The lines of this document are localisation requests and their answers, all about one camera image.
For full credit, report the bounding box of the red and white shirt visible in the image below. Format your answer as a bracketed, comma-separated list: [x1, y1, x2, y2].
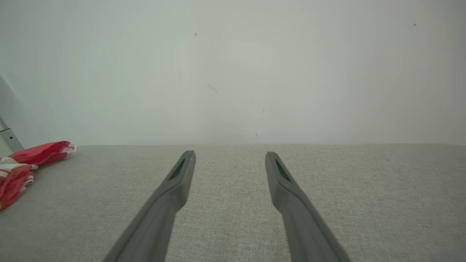
[0, 141, 76, 211]

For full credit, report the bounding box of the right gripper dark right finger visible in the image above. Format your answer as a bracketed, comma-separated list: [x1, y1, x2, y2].
[265, 151, 352, 262]

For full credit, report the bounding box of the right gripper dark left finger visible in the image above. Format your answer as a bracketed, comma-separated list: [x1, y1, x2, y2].
[102, 150, 196, 262]

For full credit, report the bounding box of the grey fabric sofa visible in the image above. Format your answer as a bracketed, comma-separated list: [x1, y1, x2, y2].
[0, 144, 466, 262]

